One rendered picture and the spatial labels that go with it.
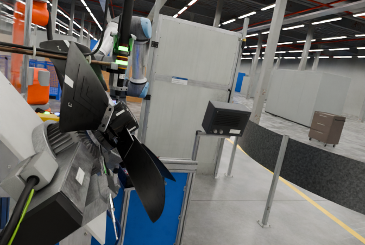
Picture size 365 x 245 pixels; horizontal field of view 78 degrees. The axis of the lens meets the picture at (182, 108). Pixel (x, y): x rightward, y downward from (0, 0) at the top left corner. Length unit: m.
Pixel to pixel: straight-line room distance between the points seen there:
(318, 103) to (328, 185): 8.27
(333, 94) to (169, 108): 8.86
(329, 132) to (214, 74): 4.96
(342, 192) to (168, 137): 1.86
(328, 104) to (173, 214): 9.72
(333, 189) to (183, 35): 2.15
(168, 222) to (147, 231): 0.14
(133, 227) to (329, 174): 1.63
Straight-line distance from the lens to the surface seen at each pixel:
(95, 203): 0.63
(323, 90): 10.55
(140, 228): 1.67
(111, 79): 0.90
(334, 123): 7.42
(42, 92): 4.76
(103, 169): 0.70
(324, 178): 2.35
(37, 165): 0.58
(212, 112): 1.38
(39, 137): 0.81
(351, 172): 2.31
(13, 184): 0.60
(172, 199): 1.59
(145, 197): 0.75
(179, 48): 2.82
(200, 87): 2.92
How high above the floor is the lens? 1.41
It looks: 9 degrees down
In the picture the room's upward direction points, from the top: 10 degrees clockwise
